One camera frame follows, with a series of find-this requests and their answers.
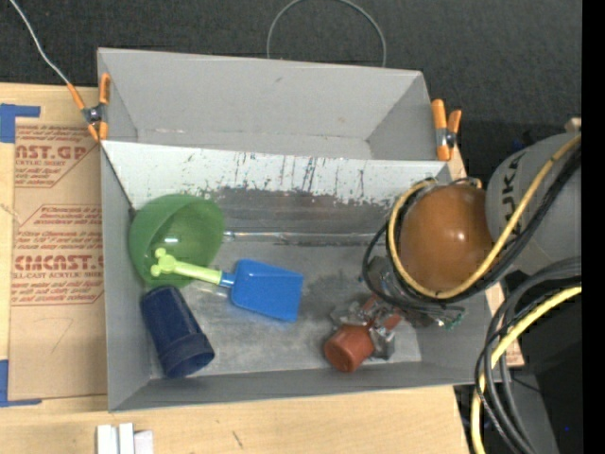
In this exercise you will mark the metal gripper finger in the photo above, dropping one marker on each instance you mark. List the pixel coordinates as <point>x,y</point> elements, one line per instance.
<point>383,344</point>
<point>350,313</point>

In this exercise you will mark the red-brown cup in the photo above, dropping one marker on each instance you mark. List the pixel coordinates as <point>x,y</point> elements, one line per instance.
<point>349,347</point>

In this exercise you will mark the dark blue cup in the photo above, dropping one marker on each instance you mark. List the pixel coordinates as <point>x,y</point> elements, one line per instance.
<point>175,331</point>

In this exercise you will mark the green plastic bowl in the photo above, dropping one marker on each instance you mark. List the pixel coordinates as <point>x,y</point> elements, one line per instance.
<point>184,234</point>

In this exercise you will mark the grey metal bin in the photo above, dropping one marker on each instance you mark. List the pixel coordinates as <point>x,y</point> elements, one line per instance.
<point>283,107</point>

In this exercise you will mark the brown cardboard board, red print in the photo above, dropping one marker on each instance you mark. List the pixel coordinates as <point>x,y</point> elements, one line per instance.
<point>57,329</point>

